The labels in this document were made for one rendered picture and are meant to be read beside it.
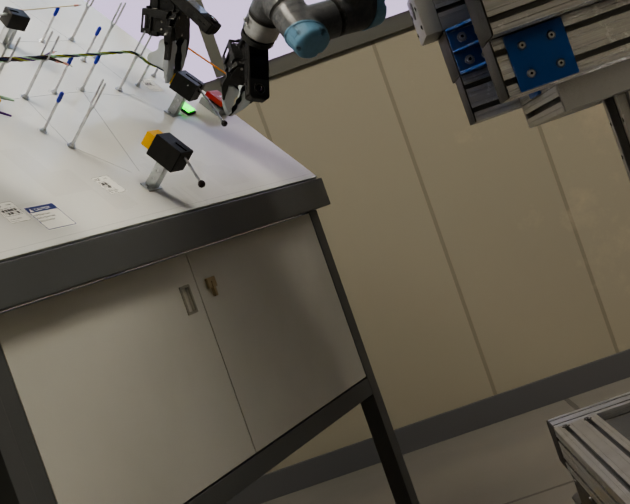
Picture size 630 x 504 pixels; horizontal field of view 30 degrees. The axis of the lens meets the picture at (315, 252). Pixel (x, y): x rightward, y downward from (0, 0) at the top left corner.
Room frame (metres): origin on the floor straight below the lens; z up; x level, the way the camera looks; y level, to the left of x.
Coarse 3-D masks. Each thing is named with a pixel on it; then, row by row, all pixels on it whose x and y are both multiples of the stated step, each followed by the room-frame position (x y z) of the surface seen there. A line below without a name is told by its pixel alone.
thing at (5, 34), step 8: (8, 8) 2.36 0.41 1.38; (8, 16) 2.36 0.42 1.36; (16, 16) 2.36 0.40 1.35; (24, 16) 2.37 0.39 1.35; (8, 24) 2.36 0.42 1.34; (16, 24) 2.37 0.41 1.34; (24, 24) 2.38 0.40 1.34; (8, 32) 2.38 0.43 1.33; (16, 32) 2.39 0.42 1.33; (0, 40) 2.39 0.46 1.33; (8, 48) 2.39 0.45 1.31
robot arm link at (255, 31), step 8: (248, 16) 2.36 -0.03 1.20; (248, 24) 2.36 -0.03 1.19; (256, 24) 2.34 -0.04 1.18; (248, 32) 2.36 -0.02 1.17; (256, 32) 2.35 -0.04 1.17; (264, 32) 2.35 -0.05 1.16; (272, 32) 2.35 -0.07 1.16; (256, 40) 2.36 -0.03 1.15; (264, 40) 2.36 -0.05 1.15; (272, 40) 2.37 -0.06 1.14
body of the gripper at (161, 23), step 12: (156, 0) 2.50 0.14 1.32; (168, 0) 2.49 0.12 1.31; (144, 12) 2.50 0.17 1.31; (156, 12) 2.49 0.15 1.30; (168, 12) 2.48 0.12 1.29; (180, 12) 2.49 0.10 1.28; (144, 24) 2.51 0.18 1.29; (156, 24) 2.50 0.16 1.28; (168, 24) 2.48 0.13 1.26; (180, 24) 2.50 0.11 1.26; (156, 36) 2.50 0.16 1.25; (180, 36) 2.51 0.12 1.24
